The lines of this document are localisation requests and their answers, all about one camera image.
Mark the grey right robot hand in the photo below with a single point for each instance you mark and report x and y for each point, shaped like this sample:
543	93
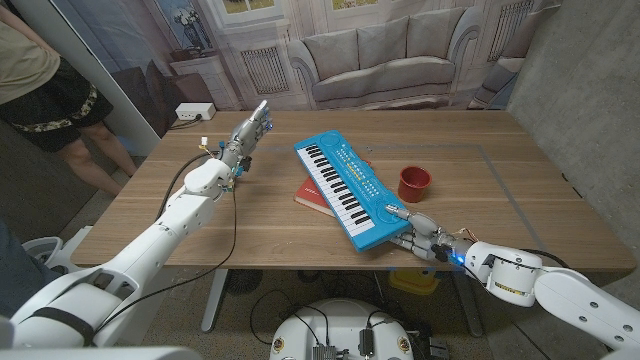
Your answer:
432	237

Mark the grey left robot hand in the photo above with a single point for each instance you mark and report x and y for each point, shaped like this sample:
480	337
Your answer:
244	137

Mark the blue toy piano keyboard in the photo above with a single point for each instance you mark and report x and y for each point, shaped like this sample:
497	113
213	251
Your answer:
355	190

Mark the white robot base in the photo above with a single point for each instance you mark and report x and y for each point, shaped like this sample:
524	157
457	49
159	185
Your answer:
340	320

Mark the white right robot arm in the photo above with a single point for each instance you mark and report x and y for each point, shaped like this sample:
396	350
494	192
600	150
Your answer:
565	295

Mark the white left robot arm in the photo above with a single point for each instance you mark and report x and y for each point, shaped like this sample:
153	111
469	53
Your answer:
170	235

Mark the red cup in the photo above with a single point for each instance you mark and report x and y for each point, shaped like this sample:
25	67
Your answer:
414	190

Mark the red notebook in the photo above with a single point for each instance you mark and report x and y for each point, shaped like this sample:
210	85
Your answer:
310	192

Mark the yellow plastic object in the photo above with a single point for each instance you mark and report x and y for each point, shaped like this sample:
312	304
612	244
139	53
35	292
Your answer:
414	282

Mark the white power strip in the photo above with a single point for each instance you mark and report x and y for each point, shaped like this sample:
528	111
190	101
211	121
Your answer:
195	111

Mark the grey table leg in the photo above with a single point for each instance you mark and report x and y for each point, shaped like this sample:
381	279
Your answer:
467	305

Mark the round red yellow button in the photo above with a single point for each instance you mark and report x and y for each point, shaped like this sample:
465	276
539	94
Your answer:
404	344
278	344

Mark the small black box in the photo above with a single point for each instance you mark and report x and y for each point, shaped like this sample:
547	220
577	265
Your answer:
366	342

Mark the black round fan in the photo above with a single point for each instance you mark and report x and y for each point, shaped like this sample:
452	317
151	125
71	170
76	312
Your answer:
245	281

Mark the printed living room backdrop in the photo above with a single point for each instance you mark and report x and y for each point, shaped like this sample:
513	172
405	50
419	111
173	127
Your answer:
380	65

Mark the finned metal box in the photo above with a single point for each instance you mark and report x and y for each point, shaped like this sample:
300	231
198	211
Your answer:
325	353

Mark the white table leg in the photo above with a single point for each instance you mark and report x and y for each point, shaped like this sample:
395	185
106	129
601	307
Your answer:
215	300

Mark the white floor stand base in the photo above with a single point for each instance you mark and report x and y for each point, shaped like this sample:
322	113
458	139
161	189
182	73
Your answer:
70	250

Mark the person in beige shirt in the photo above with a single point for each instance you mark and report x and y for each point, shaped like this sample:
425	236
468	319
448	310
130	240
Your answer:
30	75

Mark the white robot chest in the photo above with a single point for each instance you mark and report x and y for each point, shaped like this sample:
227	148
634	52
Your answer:
100	355

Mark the person in blue jeans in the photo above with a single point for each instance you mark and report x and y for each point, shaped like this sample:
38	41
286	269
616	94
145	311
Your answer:
17	275

